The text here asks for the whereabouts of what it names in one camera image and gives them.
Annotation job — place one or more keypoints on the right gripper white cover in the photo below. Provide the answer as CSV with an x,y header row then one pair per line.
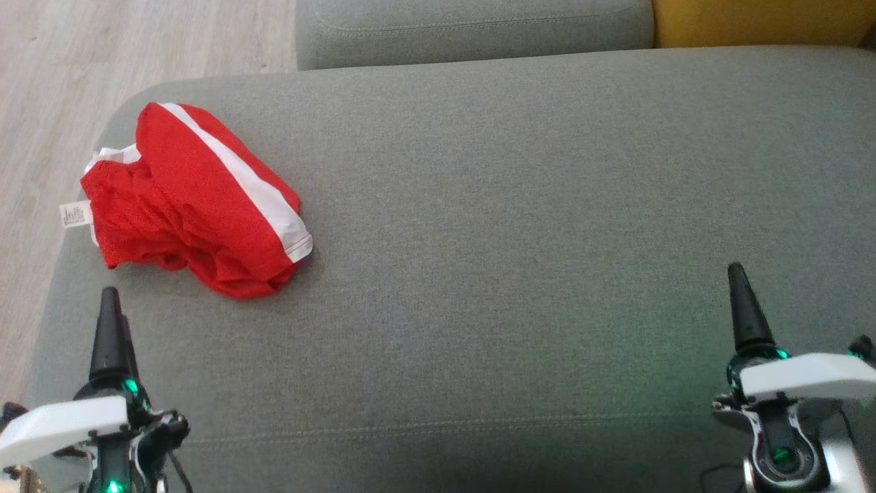
x,y
807,376

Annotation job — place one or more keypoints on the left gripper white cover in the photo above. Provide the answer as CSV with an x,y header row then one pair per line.
x,y
61,421

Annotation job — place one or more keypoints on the red jersey with white trim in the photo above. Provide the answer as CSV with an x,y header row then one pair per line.
x,y
120,212

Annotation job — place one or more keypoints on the red shorts with white stripe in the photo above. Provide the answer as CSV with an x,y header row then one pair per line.
x,y
205,178

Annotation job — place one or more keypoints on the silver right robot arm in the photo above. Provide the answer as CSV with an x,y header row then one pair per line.
x,y
838,465

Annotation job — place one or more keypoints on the grey sofa seat cushion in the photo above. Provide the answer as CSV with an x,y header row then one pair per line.
x,y
513,239

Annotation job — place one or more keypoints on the yellow cushion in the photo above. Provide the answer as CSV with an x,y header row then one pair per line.
x,y
759,20

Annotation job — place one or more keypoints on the grey sofa back cushion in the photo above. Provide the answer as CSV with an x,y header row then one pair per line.
x,y
479,34

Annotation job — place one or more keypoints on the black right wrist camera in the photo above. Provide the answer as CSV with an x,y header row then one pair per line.
x,y
861,346

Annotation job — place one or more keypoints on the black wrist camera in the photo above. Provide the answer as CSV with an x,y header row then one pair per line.
x,y
10,413
861,346

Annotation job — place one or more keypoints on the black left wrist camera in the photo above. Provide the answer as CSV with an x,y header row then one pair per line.
x,y
10,413

